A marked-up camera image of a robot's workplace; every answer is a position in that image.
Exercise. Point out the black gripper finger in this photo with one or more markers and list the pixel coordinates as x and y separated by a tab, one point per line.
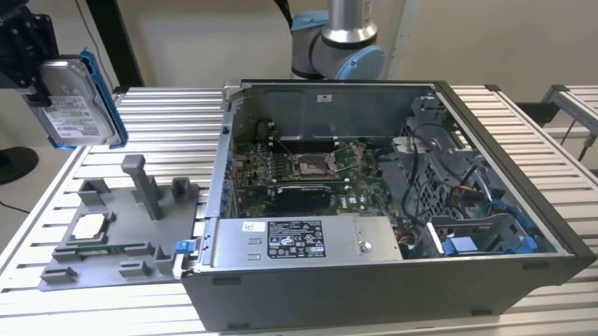
37	99

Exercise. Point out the black RAM slot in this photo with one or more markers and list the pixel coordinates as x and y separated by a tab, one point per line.
303	142

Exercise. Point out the CPU socket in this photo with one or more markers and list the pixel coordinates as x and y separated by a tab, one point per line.
309	166

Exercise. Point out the black graphics card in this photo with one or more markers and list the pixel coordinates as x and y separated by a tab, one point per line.
303	199

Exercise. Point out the black upright post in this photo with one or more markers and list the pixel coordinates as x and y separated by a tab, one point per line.
116	42

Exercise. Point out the black round stand base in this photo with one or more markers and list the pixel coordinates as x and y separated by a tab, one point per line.
18	164

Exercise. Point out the dark grey PC case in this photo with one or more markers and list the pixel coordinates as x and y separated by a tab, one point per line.
327	297

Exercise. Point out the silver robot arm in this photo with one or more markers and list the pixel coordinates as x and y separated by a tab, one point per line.
345	21

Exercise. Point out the slatted metal side table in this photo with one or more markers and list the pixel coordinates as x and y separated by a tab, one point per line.
579	101

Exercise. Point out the thin metal locking lever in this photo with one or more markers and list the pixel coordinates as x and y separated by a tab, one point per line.
285	146

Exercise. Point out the silver CPU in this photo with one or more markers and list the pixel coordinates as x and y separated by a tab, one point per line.
90	225

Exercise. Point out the black box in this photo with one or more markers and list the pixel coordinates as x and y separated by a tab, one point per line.
536	112

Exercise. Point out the silver power supply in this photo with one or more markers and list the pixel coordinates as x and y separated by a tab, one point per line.
233	245

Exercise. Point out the blue case latch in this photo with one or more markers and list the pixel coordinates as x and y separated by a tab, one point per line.
182	246

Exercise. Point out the green motherboard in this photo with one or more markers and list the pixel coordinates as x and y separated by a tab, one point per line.
364	189

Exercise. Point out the expansion slot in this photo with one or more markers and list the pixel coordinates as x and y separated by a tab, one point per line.
308	181

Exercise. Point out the metal disk bay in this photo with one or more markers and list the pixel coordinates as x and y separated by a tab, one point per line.
485	224

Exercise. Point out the blue plastic bracket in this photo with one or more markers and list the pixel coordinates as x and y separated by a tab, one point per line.
459	246

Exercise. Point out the perforated metal drive cage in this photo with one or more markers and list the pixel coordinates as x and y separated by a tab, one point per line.
433	196

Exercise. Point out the hard disk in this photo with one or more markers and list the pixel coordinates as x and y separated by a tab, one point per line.
74	112

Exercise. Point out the grey plastic parts rack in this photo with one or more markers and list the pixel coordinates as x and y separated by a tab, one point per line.
130	224

